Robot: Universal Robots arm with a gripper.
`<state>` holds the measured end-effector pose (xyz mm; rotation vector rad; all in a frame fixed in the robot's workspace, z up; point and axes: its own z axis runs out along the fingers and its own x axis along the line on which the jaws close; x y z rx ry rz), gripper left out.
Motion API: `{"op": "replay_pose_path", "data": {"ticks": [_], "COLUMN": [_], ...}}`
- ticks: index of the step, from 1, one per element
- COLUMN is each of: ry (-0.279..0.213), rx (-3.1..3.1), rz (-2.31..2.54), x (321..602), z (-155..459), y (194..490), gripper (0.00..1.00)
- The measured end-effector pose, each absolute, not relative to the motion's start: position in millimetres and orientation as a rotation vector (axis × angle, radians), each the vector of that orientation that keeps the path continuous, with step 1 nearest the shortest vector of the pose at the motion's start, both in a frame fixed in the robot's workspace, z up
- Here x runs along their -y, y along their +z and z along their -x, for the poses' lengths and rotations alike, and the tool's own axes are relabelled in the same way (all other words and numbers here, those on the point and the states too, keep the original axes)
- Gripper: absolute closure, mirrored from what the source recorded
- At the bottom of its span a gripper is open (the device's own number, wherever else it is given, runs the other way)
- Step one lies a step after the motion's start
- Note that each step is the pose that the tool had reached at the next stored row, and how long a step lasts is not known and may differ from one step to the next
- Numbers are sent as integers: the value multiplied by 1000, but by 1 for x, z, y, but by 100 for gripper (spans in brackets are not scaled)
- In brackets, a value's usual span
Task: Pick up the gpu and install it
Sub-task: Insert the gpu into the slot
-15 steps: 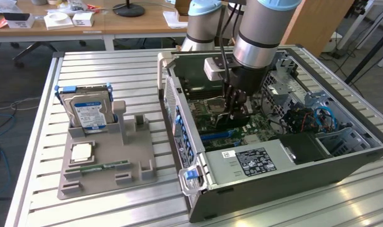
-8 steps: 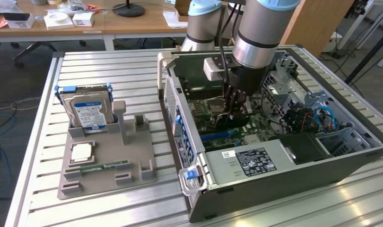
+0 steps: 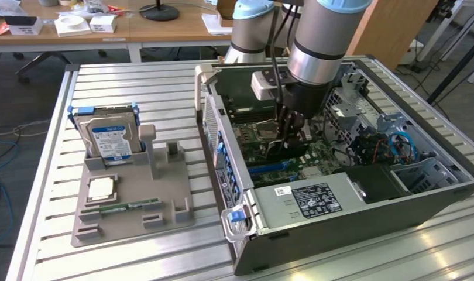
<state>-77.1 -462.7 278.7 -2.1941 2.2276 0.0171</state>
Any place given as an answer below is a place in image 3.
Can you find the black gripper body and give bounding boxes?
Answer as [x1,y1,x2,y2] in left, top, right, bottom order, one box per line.
[278,82,329,119]

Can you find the black graphics card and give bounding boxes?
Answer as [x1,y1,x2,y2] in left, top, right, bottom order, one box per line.
[262,140,310,165]

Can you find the CPU socket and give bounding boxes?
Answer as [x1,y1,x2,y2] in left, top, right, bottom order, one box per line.
[253,120,281,140]

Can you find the green motherboard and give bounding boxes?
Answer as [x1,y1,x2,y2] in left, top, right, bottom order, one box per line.
[229,102,339,186]

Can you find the perforated metal drive cage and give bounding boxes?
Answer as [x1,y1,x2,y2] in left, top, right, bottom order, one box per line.
[325,71,382,144]

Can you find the blue expansion slot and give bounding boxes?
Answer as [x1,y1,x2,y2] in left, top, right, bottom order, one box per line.
[249,163,289,174]

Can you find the grey power supply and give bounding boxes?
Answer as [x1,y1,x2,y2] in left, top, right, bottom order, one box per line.
[254,172,366,229]

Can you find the small white cabinet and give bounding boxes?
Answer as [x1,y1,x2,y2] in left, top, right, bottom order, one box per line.
[398,39,425,68]

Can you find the white papers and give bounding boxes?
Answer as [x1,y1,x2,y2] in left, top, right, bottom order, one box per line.
[201,13,237,36]

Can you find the case latch with blue tab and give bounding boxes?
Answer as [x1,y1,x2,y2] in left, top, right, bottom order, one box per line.
[219,203,257,242]

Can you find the black stand pole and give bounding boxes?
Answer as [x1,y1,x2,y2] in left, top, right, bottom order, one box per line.
[426,0,474,105]

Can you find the grey disk bay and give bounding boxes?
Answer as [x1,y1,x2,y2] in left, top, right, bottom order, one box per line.
[390,157,460,194]

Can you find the open black PC case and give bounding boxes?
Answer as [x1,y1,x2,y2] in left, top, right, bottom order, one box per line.
[195,55,474,277]

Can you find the cardboard box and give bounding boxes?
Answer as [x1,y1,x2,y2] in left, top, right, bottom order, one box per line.
[215,0,241,21]

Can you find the grey parts rack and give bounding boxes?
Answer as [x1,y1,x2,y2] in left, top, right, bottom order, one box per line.
[71,124,197,248]

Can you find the hard disk with blue caddy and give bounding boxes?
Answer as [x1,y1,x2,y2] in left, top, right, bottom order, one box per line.
[67,102,142,162]

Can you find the black lamp base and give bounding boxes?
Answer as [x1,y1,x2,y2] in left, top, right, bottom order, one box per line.
[139,0,182,22]

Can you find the green RAM stick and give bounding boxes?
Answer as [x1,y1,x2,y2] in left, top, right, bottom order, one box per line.
[82,198,162,213]

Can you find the silver CPU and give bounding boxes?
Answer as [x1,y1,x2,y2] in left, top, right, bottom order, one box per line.
[87,177,117,201]

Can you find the plain white box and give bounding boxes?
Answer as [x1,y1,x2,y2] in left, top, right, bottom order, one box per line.
[90,14,119,33]

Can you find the white box with round dish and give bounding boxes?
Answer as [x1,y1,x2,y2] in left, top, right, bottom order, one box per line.
[54,16,92,38]

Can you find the wooden desk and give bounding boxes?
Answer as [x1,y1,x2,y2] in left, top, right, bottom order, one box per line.
[0,0,343,64]

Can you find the black chair base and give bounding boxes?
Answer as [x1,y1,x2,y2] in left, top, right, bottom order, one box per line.
[14,51,72,84]

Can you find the white box with black top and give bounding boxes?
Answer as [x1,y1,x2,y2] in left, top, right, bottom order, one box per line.
[6,16,44,36]

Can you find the clear plastic bags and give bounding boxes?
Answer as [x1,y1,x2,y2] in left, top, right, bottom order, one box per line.
[0,0,23,17]

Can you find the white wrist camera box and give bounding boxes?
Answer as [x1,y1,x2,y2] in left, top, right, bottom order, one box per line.
[251,69,291,101]

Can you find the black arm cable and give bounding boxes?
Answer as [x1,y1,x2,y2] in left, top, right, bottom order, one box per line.
[269,0,305,104]

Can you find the black and red wire bundle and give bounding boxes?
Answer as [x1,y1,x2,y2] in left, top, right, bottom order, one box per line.
[356,133,393,165]

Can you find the blue wire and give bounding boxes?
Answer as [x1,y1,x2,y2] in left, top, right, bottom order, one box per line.
[389,131,420,165]

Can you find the white table frame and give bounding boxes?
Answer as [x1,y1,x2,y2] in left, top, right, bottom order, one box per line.
[416,0,474,85]

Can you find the grey floor cable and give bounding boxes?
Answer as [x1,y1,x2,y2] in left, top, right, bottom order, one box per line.
[0,119,50,138]

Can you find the blue floor cable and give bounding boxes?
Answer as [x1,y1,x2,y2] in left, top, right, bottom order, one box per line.
[0,133,19,249]

